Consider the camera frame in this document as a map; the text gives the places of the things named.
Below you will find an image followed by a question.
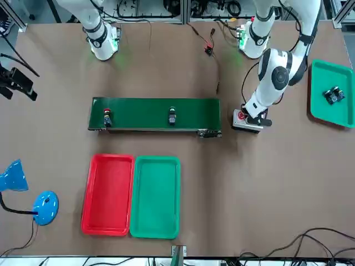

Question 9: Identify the long green plastic tray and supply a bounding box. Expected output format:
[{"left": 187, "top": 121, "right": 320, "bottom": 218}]
[{"left": 129, "top": 155, "right": 181, "bottom": 240}]

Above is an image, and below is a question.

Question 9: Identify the long red plastic tray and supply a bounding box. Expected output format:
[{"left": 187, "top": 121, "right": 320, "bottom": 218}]
[{"left": 80, "top": 154, "right": 136, "bottom": 237}]

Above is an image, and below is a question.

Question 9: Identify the red and black conveyor wire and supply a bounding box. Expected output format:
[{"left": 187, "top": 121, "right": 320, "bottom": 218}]
[{"left": 186, "top": 22, "right": 221, "bottom": 94}]

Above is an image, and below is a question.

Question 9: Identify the black push-button switch part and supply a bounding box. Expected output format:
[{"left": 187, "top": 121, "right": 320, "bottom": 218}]
[
  {"left": 322, "top": 89, "right": 337, "bottom": 106},
  {"left": 331, "top": 86, "right": 345, "bottom": 101}
]

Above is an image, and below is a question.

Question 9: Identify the aluminium frame post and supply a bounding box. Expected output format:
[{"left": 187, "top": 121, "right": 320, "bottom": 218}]
[
  {"left": 171, "top": 245, "right": 187, "bottom": 266},
  {"left": 177, "top": 0, "right": 191, "bottom": 24}
]

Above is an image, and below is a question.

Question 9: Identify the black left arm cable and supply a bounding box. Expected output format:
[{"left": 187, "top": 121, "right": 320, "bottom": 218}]
[{"left": 241, "top": 0, "right": 322, "bottom": 111}]

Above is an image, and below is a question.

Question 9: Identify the green belt conveyor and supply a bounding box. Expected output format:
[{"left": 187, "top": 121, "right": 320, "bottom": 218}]
[{"left": 88, "top": 96, "right": 223, "bottom": 139}]

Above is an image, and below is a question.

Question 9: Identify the small green plastic tray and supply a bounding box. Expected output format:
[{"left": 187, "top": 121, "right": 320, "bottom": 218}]
[{"left": 307, "top": 59, "right": 355, "bottom": 129}]

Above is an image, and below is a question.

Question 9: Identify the green-headed push-button switch part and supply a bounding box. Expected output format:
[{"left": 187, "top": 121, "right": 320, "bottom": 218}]
[{"left": 168, "top": 106, "right": 178, "bottom": 126}]

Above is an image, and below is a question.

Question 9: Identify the red-headed push-button switch part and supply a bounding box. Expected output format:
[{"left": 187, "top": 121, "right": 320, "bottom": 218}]
[{"left": 103, "top": 108, "right": 113, "bottom": 128}]

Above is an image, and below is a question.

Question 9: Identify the black lamp cable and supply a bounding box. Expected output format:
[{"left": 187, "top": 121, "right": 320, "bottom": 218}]
[{"left": 0, "top": 220, "right": 38, "bottom": 256}]

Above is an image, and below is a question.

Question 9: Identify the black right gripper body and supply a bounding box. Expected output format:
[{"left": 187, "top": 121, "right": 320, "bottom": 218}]
[{"left": 0, "top": 67, "right": 38, "bottom": 101}]

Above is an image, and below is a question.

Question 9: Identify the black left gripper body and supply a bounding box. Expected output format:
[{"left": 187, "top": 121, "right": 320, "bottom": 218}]
[{"left": 246, "top": 109, "right": 273, "bottom": 127}]

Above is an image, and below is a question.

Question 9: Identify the grey push-button control box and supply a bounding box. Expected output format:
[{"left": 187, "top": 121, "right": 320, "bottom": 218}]
[{"left": 231, "top": 109, "right": 268, "bottom": 135}]

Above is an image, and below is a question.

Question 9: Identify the black floor cable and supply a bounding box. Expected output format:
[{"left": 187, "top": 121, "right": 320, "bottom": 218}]
[{"left": 238, "top": 227, "right": 355, "bottom": 266}]

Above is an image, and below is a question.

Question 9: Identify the blue desk lamp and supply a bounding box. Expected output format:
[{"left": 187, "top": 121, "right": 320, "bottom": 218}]
[{"left": 0, "top": 158, "right": 60, "bottom": 226}]

